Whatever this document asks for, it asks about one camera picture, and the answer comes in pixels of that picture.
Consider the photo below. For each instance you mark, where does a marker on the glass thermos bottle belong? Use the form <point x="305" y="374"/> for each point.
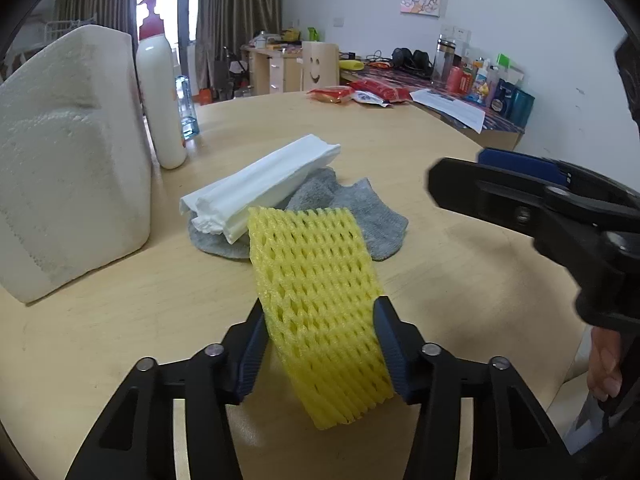
<point x="443" y="60"/>

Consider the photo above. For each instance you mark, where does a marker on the clear blue water bottle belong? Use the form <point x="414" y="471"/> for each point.
<point x="189" y="121"/>

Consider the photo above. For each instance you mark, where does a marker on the wooden smiley face chair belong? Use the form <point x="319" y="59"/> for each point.
<point x="320" y="65"/>

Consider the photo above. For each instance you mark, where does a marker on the yellow foam fruit net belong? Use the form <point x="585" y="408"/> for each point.
<point x="317" y="285"/>

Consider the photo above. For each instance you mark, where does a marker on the white tissue stack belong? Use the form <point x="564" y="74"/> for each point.
<point x="222" y="207"/>

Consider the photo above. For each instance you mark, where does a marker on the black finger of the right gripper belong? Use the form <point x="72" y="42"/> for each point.
<point x="501" y="197"/>

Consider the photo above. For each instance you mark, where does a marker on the grey sock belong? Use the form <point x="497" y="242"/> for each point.
<point x="382" y="229"/>

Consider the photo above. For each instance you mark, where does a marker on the yellow object on desk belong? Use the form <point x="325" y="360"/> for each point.
<point x="353" y="65"/>

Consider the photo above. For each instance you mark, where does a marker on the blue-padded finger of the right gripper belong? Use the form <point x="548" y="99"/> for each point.
<point x="535" y="167"/>

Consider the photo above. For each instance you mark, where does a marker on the wooden desk with drawers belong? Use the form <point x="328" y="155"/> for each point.
<point x="274" y="71"/>

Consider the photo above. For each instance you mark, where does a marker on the brown curtain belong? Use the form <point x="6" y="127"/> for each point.
<point x="228" y="25"/>
<point x="95" y="0"/>

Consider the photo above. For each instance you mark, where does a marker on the white red pump lotion bottle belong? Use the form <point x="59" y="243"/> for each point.
<point x="157" y="83"/>

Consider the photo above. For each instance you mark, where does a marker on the red can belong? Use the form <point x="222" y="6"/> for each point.
<point x="454" y="79"/>

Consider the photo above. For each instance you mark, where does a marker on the brown curtain left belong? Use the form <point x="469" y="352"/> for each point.
<point x="95" y="0"/>

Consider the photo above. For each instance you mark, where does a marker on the white styrofoam box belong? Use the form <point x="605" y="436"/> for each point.
<point x="75" y="163"/>

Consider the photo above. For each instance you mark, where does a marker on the person's right hand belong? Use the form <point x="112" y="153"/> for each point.
<point x="604" y="379"/>

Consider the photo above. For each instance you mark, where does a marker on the red orange snack packet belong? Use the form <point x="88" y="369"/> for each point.
<point x="332" y="94"/>

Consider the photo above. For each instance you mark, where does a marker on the red snack bag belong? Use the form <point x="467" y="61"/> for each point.
<point x="383" y="90"/>

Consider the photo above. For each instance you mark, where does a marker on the brown curtain right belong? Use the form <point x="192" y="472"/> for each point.
<point x="228" y="25"/>

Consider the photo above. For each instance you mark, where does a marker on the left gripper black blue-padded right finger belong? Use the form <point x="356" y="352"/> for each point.
<point x="513" y="438"/>

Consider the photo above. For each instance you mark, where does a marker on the white printed paper sheet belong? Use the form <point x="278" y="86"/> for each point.
<point x="469" y="115"/>

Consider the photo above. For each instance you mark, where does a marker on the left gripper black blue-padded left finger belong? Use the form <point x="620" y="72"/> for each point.
<point x="133" y="438"/>

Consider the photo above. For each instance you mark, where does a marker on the black headphones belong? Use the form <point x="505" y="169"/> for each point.
<point x="416" y="63"/>

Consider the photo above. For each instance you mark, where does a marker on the white snack packet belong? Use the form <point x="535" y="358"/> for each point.
<point x="368" y="98"/>

